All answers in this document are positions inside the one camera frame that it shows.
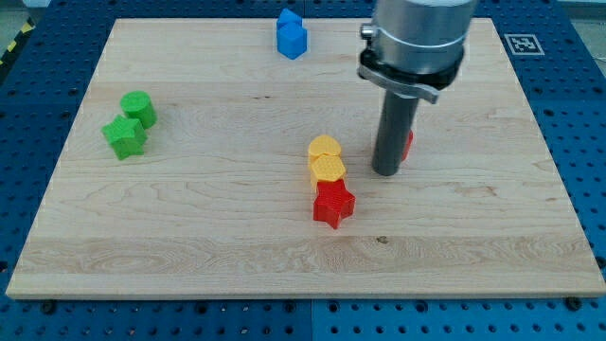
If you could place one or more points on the yellow hexagon block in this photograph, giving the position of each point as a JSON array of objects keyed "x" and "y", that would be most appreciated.
[{"x": 327, "y": 168}]

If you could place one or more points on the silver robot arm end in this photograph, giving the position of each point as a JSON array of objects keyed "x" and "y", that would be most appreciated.
[{"x": 414, "y": 47}]

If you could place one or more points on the red circle block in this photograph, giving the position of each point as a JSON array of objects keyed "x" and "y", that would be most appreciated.
[{"x": 407, "y": 146}]

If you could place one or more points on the yellow heart block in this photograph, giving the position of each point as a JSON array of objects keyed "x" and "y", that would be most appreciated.
[{"x": 323, "y": 145}]

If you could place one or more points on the wooden board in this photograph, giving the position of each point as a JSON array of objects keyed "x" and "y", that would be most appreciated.
[{"x": 220, "y": 203}]

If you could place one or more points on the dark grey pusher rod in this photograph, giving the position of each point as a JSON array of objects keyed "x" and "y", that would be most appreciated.
[{"x": 394, "y": 127}]

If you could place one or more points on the white fiducial marker tag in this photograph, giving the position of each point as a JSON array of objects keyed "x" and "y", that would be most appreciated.
[{"x": 522, "y": 44}]

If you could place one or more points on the green star block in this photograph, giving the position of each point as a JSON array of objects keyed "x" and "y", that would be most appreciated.
[{"x": 126, "y": 136}]

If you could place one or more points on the blue cube block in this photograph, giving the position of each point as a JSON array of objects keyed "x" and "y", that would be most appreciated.
[{"x": 291, "y": 40}]

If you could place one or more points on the red star block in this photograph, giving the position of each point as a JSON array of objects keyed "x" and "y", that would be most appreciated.
[{"x": 333, "y": 203}]

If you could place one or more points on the blue pentagon block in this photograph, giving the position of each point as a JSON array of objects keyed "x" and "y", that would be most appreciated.
[{"x": 287, "y": 17}]

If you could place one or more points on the green cylinder block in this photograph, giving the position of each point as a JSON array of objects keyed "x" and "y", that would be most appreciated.
[{"x": 138, "y": 104}]

